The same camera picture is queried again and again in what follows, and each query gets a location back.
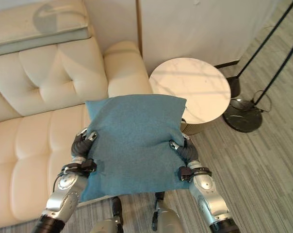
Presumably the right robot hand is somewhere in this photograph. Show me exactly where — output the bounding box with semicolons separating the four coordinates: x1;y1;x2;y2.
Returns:
169;133;199;163

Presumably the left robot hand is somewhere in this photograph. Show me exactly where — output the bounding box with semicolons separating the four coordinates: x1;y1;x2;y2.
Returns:
71;128;99;158

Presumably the blue square cushion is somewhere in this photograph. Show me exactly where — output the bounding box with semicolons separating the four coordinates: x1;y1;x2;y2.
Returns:
80;94;191;202

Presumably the cream leather sofa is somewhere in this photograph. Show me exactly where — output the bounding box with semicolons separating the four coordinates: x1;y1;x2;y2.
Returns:
0;36;154;230

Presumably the round white marble side table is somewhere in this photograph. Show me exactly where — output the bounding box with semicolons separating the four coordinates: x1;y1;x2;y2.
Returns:
148;57;232;135

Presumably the black floor lamp round base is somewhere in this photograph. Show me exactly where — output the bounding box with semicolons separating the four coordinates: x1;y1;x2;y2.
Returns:
222;33;293;133

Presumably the silver right robot leg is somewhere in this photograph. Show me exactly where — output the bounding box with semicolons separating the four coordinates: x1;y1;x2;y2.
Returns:
151;191;182;233

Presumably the silver robot leg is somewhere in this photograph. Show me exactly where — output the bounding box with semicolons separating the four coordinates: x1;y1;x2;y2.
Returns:
151;191;182;233
90;196;124;233

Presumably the silver left robot leg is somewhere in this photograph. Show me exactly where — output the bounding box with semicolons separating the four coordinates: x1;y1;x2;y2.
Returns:
90;196;124;233

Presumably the black floor lamp dark shade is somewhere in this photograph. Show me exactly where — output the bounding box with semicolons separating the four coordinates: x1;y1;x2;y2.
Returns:
226;0;293;99

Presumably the cream cushion with grey print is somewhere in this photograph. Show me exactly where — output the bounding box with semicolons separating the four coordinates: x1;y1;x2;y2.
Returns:
0;0;93;58

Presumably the black lamp cable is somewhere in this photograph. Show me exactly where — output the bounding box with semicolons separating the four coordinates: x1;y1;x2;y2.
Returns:
251;90;272;113

